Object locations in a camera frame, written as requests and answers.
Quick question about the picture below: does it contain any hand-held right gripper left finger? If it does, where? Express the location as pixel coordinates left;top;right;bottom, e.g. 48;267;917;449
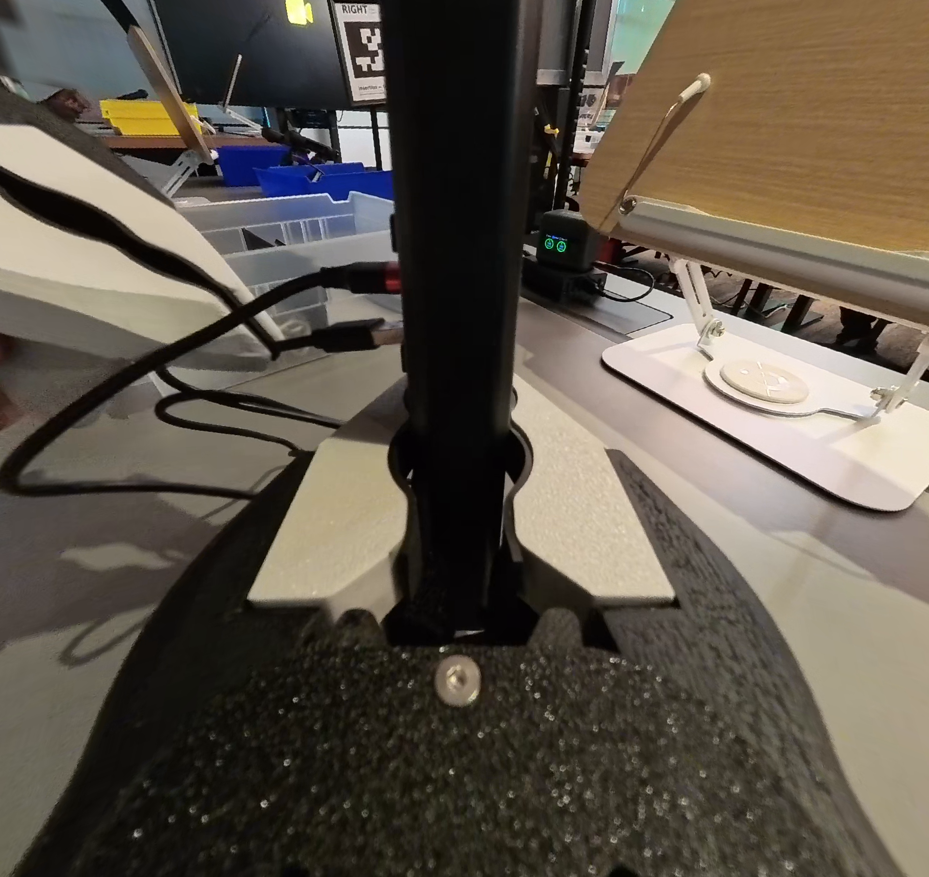
247;376;418;609

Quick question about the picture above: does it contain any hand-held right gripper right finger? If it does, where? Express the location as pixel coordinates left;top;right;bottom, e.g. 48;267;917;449
508;376;676;608

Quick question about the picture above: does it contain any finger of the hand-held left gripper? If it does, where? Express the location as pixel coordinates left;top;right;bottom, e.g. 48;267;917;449
0;124;255;315
0;191;284;373

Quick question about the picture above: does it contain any red and black usb cable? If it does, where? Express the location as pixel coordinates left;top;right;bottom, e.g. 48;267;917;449
0;260;402;501

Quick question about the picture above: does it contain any black multi-port charger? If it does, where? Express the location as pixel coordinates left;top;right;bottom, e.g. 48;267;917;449
375;0;541;631

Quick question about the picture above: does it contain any brown wooden table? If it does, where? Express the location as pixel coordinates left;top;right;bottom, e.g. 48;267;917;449
102;133;226;158

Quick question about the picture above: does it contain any yellow plastic bin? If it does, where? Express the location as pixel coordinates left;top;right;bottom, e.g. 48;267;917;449
99;98;200;136

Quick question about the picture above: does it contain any blue plastic bin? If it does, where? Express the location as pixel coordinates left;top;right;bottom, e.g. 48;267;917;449
255;162;396;201
216;144;275;187

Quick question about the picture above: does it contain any black monitor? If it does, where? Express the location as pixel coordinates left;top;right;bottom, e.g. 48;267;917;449
134;0;386;110

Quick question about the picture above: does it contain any clear plastic bin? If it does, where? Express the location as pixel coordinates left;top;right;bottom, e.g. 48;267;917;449
174;191;396;334

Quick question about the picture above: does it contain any small black display device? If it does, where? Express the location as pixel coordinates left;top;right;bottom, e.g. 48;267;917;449
523;209;609;305

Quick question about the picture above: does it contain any framed marker tag sign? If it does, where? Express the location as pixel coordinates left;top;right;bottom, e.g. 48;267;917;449
327;0;389;107

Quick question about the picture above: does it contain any black metal stand pole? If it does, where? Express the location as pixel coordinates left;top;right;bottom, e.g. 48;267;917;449
555;0;611;214

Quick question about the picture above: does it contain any thin black device cable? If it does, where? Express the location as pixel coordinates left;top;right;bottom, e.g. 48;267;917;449
599;268;658;305

